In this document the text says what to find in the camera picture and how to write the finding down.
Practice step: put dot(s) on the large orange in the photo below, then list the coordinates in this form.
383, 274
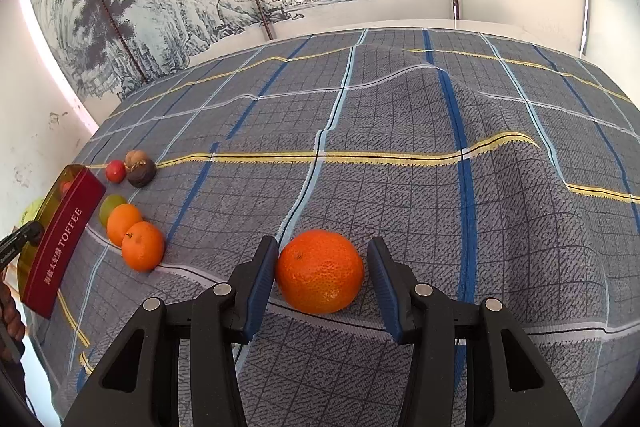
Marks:
143, 247

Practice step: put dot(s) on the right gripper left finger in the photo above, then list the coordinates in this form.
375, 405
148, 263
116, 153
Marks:
136, 380

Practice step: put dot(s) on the plaid grey blue tablecloth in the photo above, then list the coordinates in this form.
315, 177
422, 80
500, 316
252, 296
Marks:
491, 167

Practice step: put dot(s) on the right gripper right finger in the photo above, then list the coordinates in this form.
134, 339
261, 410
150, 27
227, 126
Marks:
508, 383

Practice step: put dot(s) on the red gold toffee tin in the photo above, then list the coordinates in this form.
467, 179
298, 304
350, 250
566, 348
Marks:
40, 269

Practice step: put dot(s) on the person's left hand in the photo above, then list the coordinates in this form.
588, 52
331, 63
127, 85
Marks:
12, 326

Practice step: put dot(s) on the small orange tangerine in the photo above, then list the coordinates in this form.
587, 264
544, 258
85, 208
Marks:
319, 272

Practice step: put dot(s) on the green tissue pack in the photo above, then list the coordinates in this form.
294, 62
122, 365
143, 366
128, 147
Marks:
31, 212

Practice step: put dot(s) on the green lime fruit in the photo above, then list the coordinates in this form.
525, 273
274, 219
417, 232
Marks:
110, 202

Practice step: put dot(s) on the orange mandarin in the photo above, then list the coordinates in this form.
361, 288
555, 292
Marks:
120, 220

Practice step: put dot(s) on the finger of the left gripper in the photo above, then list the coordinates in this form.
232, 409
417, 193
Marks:
12, 245

